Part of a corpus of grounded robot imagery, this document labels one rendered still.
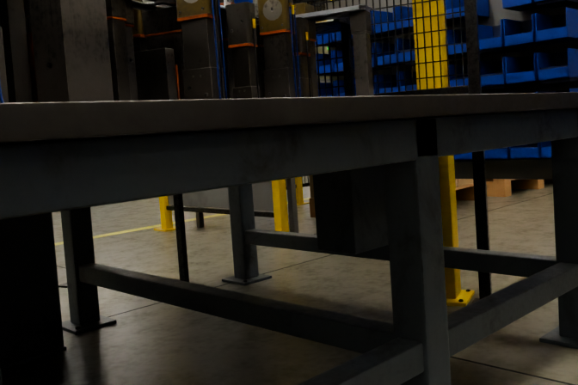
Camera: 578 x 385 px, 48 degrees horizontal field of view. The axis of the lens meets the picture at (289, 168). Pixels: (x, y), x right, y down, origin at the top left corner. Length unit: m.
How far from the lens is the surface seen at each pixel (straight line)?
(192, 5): 1.53
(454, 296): 2.40
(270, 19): 1.82
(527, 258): 2.04
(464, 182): 5.07
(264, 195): 3.86
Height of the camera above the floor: 0.65
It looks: 3 degrees down
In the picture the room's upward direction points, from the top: 4 degrees counter-clockwise
